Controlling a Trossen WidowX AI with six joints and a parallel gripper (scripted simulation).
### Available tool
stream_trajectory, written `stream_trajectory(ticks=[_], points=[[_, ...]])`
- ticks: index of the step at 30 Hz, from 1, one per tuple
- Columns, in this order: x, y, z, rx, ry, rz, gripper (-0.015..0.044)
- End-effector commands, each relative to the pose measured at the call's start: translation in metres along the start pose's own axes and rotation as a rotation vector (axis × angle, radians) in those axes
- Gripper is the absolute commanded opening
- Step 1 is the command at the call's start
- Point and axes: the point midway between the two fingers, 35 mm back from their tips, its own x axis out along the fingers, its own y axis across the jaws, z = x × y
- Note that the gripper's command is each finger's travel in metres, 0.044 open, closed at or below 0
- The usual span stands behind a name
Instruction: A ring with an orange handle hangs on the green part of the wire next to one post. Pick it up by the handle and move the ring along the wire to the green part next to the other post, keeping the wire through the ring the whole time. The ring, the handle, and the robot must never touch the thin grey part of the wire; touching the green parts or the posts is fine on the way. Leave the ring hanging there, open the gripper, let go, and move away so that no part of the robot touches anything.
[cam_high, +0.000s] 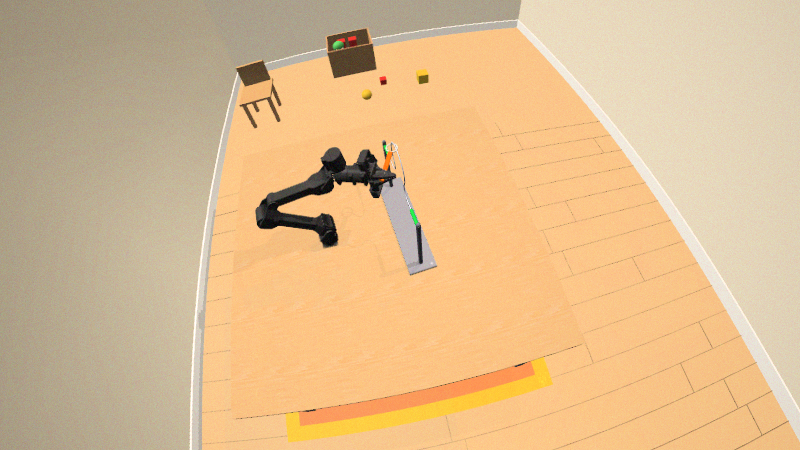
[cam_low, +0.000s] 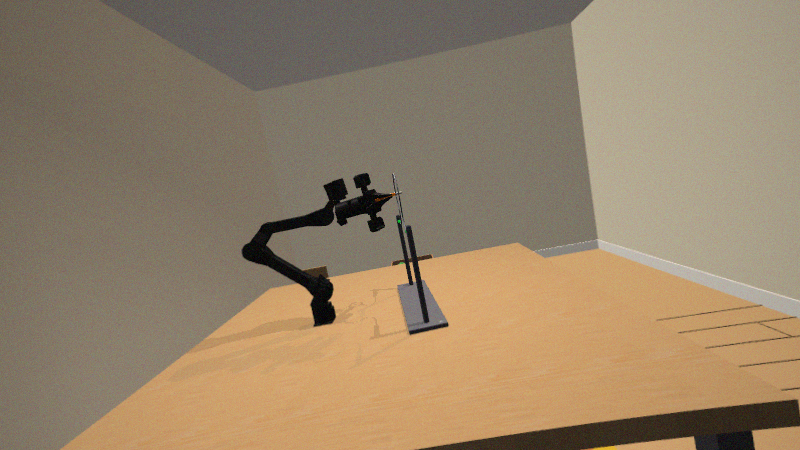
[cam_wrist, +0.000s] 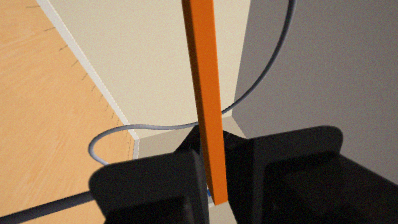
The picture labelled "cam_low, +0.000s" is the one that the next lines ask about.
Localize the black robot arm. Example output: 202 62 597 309
242 178 353 327

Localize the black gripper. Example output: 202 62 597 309
346 173 393 232

